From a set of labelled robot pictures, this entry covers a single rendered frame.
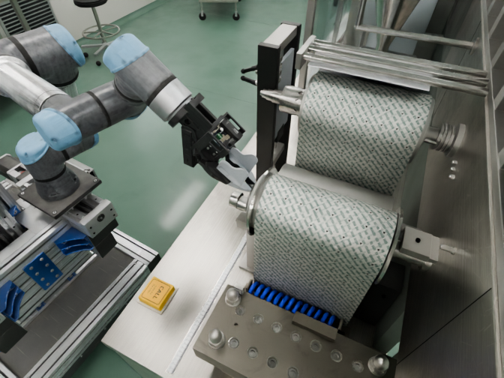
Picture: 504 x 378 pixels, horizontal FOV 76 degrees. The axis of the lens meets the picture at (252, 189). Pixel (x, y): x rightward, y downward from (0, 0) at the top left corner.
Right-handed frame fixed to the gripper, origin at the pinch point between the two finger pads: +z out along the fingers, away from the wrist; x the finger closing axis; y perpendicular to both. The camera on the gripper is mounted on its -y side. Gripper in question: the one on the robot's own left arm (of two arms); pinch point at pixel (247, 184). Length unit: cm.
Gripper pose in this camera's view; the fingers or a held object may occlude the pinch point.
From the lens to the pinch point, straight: 67.4
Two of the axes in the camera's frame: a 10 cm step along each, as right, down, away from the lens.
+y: 5.9, -3.1, -7.5
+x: 4.2, -6.7, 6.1
